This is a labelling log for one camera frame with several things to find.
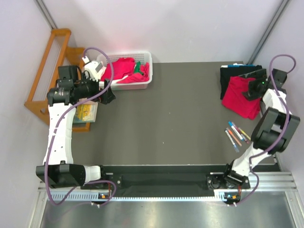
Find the red clothes in basket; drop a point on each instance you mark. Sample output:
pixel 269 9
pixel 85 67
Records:
pixel 123 71

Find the orange pen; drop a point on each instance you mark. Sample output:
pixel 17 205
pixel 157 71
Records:
pixel 234 137

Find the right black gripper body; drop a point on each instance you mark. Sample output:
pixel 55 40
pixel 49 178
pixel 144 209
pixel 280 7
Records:
pixel 258 83

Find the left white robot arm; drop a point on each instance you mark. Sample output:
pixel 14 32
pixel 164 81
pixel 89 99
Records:
pixel 58 169

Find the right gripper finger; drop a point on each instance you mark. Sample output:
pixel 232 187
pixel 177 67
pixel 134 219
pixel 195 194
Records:
pixel 261 73
pixel 248 96

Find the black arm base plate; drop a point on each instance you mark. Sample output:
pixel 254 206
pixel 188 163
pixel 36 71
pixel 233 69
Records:
pixel 167 180

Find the blue pen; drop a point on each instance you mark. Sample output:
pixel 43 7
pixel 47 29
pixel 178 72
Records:
pixel 235 129

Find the white plastic laundry basket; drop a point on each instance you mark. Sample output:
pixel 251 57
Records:
pixel 143 57

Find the white slotted cable duct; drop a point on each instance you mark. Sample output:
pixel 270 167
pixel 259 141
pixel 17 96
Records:
pixel 97 196

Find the green cloth in basket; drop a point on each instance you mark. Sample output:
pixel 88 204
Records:
pixel 137 67

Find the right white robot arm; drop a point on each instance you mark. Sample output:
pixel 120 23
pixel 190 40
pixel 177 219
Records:
pixel 273 132

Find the red t-shirt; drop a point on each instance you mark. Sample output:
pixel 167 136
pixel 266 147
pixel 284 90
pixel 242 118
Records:
pixel 236 101

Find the yellow picture book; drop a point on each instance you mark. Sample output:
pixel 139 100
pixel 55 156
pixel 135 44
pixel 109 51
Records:
pixel 86 113

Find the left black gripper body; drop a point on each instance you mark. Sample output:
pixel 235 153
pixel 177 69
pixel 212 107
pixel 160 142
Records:
pixel 104 92

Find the folded black t-shirt stack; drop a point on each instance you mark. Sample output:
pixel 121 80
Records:
pixel 228 71

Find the orange wooden rack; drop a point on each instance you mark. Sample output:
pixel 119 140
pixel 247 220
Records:
pixel 57 53

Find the yellow red pen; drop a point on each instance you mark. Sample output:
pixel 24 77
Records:
pixel 244 136

